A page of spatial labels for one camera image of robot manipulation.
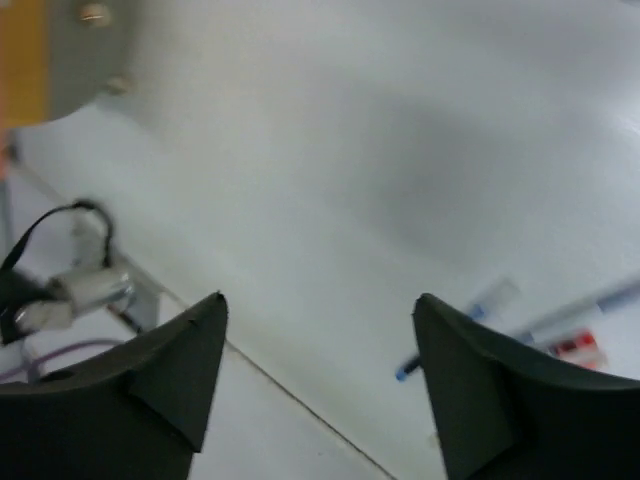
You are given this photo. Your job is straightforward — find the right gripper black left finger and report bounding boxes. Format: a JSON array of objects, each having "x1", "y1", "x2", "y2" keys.
[{"x1": 1, "y1": 292, "x2": 228, "y2": 479}]

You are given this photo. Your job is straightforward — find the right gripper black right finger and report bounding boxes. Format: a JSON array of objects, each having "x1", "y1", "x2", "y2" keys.
[{"x1": 413, "y1": 294, "x2": 639, "y2": 479}]

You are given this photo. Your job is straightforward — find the red gel pen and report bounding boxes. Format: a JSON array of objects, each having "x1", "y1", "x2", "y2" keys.
[{"x1": 548, "y1": 329, "x2": 607, "y2": 370}]

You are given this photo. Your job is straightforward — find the clear blue-cap pen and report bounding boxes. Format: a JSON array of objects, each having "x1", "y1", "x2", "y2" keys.
[{"x1": 510, "y1": 279, "x2": 639, "y2": 343}]

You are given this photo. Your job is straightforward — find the right arm base connector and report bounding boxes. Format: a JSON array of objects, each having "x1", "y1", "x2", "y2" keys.
[{"x1": 1, "y1": 199, "x2": 135, "y2": 346}]

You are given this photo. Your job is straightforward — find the blue gel pen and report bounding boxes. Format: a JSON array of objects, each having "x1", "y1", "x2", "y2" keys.
[{"x1": 395, "y1": 303, "x2": 488, "y2": 382}]

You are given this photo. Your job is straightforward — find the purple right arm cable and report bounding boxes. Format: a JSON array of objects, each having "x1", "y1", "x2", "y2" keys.
[{"x1": 0, "y1": 338, "x2": 124, "y2": 385}]

